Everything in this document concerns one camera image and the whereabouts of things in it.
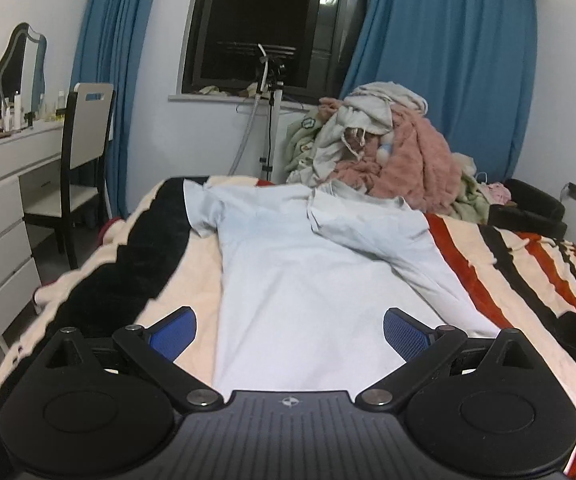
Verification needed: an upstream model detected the white t-shirt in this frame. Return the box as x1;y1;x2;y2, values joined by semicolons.
184;182;497;394

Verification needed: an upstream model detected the pile of clothes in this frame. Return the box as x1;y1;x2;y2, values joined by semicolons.
285;82;511;223

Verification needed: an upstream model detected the striped fleece blanket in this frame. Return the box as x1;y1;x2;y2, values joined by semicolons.
0;173;576;478

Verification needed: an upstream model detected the black armchair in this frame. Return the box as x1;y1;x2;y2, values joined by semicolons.
487;179;568;240

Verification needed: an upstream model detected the white dresser with drawers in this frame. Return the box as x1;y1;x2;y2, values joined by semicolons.
0;122;64;351

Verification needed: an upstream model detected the white black chair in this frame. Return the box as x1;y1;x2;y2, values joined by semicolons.
23;82;116;270

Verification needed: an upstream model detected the left blue curtain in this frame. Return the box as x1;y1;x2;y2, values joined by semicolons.
69;0;165;219

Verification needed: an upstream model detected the blue curtain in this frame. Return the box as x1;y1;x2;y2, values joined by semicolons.
342;0;537;181
69;0;165;219

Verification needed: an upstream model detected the right blue curtain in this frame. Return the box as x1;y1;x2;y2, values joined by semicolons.
342;0;537;181

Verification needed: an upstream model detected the dark window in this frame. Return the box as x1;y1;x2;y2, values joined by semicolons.
179;0;367;104

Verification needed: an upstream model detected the wavy frame mirror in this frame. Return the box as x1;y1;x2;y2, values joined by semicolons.
0;22;47;116

